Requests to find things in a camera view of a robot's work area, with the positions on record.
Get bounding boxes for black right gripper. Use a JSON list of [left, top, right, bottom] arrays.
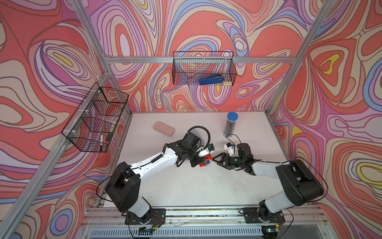
[[212, 153, 244, 169]]

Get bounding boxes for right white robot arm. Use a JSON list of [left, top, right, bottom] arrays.
[[212, 143, 324, 220]]

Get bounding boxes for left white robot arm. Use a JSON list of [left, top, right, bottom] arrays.
[[105, 140, 214, 219]]

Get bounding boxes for blue and cream stapler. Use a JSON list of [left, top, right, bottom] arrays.
[[191, 128, 208, 146]]

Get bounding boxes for pink glasses case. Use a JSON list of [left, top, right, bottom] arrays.
[[153, 121, 175, 137]]

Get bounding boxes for blue lid pencil tube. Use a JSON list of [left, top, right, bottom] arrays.
[[223, 112, 238, 137]]

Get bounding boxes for blue stapler in basket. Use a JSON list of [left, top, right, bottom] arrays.
[[199, 74, 225, 85]]

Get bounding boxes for marker pen in basket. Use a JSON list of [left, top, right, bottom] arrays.
[[99, 134, 103, 152]]

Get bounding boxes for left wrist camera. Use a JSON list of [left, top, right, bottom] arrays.
[[198, 143, 215, 157]]

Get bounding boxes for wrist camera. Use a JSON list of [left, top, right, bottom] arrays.
[[198, 143, 215, 157], [223, 143, 236, 156]]

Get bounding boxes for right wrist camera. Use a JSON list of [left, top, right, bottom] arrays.
[[223, 143, 236, 156]]

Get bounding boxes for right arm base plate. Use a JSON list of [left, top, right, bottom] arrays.
[[241, 207, 286, 225]]

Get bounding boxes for back wire basket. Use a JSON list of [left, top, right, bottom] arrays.
[[172, 50, 237, 86]]

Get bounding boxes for wire basket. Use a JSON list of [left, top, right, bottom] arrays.
[[172, 50, 237, 86], [61, 83, 129, 153]]

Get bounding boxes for left wire basket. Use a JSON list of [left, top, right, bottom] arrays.
[[61, 83, 129, 153]]

